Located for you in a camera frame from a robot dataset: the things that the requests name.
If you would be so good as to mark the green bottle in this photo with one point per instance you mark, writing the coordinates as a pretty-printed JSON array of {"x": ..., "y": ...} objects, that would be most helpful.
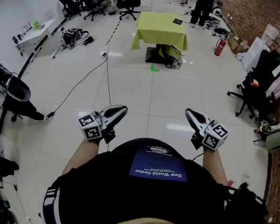
[{"x": 35, "y": 25}]

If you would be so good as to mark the black office chair with clothes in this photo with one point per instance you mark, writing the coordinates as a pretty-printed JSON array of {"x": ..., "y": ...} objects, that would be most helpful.
[{"x": 261, "y": 77}]

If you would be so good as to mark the translucent plastic bag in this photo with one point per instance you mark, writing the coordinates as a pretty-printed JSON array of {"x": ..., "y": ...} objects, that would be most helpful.
[{"x": 270, "y": 34}]

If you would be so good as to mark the person's left forearm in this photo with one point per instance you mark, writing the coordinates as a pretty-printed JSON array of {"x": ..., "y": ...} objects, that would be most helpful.
[{"x": 86, "y": 153}]

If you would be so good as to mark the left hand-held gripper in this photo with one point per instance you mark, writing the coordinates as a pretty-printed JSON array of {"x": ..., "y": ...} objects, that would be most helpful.
[{"x": 90, "y": 129}]

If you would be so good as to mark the person's right forearm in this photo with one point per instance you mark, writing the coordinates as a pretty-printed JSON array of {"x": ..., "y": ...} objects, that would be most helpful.
[{"x": 214, "y": 165}]

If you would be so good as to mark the cardboard box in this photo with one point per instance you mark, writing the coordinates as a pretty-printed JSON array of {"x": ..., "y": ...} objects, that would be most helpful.
[{"x": 237, "y": 45}]

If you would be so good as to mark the white round robot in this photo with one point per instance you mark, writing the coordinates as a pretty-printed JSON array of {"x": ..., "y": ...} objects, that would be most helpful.
[{"x": 216, "y": 11}]

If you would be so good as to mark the black white backpack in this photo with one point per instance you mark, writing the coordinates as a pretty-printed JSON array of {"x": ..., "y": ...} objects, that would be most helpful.
[{"x": 72, "y": 36}]

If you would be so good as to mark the yellow-green backpack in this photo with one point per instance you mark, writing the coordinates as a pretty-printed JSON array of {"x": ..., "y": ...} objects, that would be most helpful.
[{"x": 171, "y": 52}]

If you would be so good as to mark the grey waste bin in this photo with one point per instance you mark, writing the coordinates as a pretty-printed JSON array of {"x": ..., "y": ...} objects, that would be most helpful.
[{"x": 111, "y": 11}]

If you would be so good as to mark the person's black shirt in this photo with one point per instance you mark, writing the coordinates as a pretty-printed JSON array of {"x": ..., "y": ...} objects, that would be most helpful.
[{"x": 124, "y": 192}]

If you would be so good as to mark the black curved rail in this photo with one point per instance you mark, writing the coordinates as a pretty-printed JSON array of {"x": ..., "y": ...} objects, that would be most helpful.
[{"x": 29, "y": 60}]

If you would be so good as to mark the clear bottle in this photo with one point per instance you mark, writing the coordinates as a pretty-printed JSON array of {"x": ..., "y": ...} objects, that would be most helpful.
[{"x": 178, "y": 63}]

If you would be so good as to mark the red fire extinguisher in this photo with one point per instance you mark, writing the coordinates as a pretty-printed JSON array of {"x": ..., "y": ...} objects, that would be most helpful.
[{"x": 220, "y": 47}]

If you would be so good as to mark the small black object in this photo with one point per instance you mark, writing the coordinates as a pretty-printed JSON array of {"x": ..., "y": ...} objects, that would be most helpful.
[{"x": 177, "y": 21}]

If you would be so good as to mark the yellow-green tablecloth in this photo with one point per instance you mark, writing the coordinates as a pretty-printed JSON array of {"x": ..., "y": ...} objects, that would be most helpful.
[{"x": 158, "y": 28}]

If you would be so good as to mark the black shoulder-mounted device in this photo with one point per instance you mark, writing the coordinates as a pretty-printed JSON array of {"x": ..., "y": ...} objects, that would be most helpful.
[{"x": 243, "y": 209}]

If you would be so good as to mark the black equipment pile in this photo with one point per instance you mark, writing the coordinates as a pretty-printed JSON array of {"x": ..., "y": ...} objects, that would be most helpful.
[{"x": 220, "y": 30}]

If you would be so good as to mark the white box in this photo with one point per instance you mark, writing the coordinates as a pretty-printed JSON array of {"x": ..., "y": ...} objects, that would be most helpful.
[{"x": 255, "y": 53}]

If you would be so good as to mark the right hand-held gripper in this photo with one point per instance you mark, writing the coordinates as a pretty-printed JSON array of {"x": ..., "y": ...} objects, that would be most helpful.
[{"x": 216, "y": 137}]

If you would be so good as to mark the black power adapter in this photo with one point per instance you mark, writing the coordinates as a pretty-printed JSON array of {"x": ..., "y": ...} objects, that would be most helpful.
[{"x": 89, "y": 40}]

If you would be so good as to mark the white side table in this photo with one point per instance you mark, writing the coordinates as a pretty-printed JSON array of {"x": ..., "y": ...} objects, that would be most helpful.
[{"x": 37, "y": 32}]

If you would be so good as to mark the black table base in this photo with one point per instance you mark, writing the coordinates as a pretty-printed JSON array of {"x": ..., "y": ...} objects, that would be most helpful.
[{"x": 152, "y": 55}]

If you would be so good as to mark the yellow black hazard tape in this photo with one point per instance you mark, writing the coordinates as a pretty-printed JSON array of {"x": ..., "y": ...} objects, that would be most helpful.
[{"x": 113, "y": 31}]

